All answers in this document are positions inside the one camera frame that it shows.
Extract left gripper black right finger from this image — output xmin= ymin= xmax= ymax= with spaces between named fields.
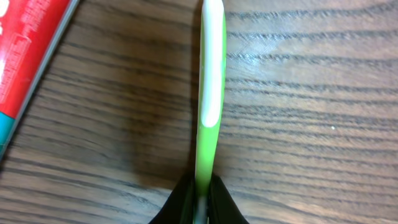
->
xmin=208 ymin=174 xmax=249 ymax=224

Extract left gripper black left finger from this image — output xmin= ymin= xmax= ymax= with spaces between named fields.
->
xmin=149 ymin=174 xmax=195 ymax=224

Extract green white toothbrush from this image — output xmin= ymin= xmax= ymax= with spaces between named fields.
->
xmin=193 ymin=0 xmax=226 ymax=224

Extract red white toothpaste tube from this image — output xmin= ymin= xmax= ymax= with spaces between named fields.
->
xmin=1 ymin=0 xmax=79 ymax=153

